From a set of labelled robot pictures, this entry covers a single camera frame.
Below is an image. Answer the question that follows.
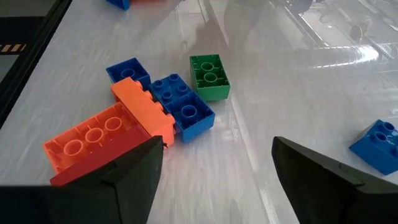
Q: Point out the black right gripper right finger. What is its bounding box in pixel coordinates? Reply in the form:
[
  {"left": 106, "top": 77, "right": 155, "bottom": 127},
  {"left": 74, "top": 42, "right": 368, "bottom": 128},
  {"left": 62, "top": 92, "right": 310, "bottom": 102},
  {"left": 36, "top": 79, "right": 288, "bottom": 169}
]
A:
[{"left": 271, "top": 136, "right": 398, "bottom": 224}]

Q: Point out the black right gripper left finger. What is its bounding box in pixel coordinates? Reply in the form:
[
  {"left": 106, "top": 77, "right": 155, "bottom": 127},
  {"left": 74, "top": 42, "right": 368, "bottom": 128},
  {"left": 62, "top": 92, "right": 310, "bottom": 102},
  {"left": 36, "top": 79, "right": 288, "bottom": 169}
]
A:
[{"left": 0, "top": 135, "right": 165, "bottom": 224}]

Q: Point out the red long brick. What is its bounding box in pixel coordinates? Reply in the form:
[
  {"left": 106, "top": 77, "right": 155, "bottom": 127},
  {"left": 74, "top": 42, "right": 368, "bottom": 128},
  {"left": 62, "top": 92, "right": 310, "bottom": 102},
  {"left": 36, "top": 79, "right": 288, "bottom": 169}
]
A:
[{"left": 49, "top": 129, "right": 156, "bottom": 187}]

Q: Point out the orange long brick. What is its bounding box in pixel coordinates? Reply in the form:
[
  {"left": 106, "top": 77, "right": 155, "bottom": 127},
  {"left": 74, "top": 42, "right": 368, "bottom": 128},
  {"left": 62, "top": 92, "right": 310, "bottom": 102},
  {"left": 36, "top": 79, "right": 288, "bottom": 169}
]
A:
[
  {"left": 110, "top": 77, "right": 177, "bottom": 147},
  {"left": 42, "top": 101, "right": 152, "bottom": 174}
]

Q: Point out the blue small brick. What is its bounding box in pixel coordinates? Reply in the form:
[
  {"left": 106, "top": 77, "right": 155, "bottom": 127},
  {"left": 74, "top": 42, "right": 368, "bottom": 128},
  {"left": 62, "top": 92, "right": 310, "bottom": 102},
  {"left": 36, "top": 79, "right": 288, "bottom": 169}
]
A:
[
  {"left": 348, "top": 119, "right": 398, "bottom": 176},
  {"left": 148, "top": 73, "right": 194, "bottom": 105},
  {"left": 105, "top": 57, "right": 152, "bottom": 91},
  {"left": 164, "top": 92, "right": 216, "bottom": 144}
]

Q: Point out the blue sloped brick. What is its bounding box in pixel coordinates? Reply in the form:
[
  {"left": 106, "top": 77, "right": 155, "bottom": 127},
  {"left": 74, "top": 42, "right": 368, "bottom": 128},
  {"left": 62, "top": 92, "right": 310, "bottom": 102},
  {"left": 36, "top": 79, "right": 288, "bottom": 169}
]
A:
[{"left": 106, "top": 0, "right": 132, "bottom": 11}]

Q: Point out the green medium brick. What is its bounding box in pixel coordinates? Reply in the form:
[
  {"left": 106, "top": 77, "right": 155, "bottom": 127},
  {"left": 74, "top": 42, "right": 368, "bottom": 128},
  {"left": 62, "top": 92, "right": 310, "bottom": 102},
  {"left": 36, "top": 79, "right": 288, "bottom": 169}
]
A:
[{"left": 189, "top": 54, "right": 231, "bottom": 102}]

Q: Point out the black aluminium table frame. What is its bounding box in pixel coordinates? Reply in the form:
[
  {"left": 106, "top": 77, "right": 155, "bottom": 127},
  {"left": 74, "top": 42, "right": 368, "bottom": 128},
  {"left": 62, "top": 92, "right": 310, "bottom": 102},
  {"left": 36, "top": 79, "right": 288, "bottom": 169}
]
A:
[{"left": 0, "top": 0, "right": 73, "bottom": 129}]

